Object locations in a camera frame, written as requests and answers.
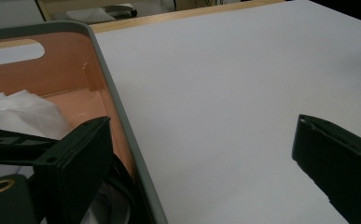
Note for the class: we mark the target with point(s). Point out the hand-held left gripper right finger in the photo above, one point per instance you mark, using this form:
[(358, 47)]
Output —
[(343, 158)]

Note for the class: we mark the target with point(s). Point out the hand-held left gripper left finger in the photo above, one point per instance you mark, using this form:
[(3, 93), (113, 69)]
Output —
[(75, 161)]

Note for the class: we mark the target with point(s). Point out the white underwear with black waistband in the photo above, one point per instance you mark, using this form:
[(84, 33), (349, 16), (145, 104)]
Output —
[(22, 112)]

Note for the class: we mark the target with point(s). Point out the orange basket with grey rim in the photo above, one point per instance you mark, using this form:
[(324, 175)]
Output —
[(66, 71)]

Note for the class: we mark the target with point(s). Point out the white perforated footrest on casters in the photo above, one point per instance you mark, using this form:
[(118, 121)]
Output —
[(89, 15)]

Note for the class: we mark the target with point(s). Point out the black curtain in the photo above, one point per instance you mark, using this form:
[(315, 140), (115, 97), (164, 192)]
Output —
[(352, 9)]

